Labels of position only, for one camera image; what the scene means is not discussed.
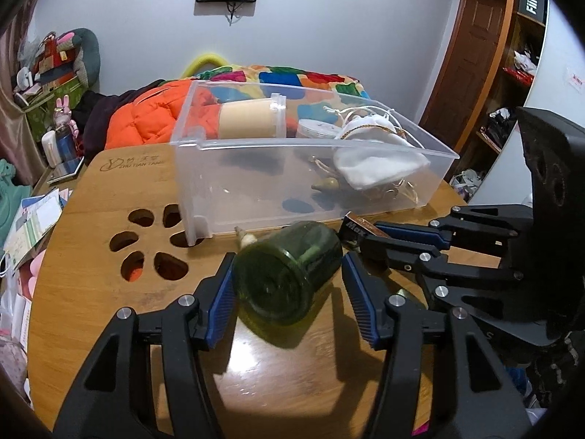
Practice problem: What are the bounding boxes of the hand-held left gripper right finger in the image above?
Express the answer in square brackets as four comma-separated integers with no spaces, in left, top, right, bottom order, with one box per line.
[342,251,531,439]

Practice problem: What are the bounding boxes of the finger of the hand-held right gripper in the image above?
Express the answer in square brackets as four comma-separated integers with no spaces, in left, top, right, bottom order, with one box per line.
[361,237,527,303]
[374,203,534,251]

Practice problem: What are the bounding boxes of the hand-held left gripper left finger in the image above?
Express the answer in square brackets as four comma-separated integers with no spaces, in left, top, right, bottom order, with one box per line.
[52,252,237,439]

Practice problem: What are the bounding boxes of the gold foil ornament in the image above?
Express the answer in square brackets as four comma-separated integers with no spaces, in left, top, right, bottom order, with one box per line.
[372,180,420,203]

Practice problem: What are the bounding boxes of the green glass jar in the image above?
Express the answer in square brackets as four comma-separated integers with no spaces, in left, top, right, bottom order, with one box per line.
[231,221,343,326]

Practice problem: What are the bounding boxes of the white drawstring pouch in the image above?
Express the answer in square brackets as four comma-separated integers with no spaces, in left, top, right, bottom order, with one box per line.
[333,114,430,190]

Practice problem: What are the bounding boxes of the small olive gourd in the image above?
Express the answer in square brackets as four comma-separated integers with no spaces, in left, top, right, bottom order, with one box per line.
[312,176,341,198]

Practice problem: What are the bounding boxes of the clear plastic storage bin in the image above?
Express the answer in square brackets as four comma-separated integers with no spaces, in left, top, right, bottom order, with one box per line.
[170,80,460,245]

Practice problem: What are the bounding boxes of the round white tin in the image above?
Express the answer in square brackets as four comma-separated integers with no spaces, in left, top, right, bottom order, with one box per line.
[296,119,343,140]

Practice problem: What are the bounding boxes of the cream-filled clear plastic jar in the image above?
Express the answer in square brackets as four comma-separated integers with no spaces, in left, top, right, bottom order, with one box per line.
[218,94,288,140]

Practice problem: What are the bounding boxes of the wooden desktop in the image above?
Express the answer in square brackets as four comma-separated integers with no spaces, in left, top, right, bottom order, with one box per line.
[26,149,503,439]

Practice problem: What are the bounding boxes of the black bag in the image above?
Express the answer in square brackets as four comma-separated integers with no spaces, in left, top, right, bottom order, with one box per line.
[484,107,520,148]

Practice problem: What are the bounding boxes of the wooden open shelf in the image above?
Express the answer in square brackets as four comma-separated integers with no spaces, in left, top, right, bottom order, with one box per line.
[461,0,549,202]

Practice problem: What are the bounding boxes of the white panel with pink hearts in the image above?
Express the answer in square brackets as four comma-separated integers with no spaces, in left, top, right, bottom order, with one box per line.
[525,4,585,134]

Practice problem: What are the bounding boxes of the white plastic bag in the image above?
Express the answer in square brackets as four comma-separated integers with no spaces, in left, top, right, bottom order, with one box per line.
[514,48,539,75]

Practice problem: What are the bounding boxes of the brown wooden door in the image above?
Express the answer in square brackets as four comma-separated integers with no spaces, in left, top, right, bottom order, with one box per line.
[418,0,517,147]

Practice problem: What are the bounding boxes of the pink plush toy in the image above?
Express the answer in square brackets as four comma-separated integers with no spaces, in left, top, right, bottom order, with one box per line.
[17,256,47,299]

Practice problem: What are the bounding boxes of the orange down jacket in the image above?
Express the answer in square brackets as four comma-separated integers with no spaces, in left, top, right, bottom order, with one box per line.
[107,80,220,151]

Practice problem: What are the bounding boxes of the pile of paper booklets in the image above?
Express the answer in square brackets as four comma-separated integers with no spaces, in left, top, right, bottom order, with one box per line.
[4,189,70,271]

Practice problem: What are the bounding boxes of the smartphone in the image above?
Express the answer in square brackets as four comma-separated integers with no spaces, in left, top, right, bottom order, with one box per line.
[47,158,86,184]

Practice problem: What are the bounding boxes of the colourful patchwork blanket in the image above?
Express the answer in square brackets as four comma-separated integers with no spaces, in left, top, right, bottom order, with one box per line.
[196,65,371,120]

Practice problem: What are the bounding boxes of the pink floral pouch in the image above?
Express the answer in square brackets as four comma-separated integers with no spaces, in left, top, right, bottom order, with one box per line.
[0,337,29,390]

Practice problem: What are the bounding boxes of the black printed box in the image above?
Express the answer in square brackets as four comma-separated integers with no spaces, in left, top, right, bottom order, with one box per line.
[518,0,548,27]

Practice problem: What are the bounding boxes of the dark purple clothing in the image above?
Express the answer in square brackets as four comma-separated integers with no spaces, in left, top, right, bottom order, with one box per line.
[73,80,165,156]

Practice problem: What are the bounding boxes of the white power bank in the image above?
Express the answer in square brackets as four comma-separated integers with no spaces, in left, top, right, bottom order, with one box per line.
[42,130,60,168]

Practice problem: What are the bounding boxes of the pink rabbit water bottle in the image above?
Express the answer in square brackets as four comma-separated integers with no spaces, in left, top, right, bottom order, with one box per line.
[54,96,79,149]

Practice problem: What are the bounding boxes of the teal dinosaur plush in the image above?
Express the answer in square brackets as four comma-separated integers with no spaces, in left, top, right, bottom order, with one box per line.
[0,159,29,241]

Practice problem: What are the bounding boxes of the yellow curved tube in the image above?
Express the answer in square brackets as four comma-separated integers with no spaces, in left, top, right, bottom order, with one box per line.
[180,53,231,78]

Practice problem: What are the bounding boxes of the green patterned box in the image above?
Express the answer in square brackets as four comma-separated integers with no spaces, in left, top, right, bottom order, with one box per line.
[25,78,85,143]

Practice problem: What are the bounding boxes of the brown curtain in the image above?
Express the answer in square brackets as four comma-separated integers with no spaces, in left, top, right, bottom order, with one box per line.
[0,18,46,184]

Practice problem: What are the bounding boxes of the grey green cushion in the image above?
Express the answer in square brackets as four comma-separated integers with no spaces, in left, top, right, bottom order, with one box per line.
[68,27,101,89]

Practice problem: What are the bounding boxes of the patchwork fabric bag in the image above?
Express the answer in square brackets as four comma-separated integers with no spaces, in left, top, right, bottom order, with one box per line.
[31,32,77,84]

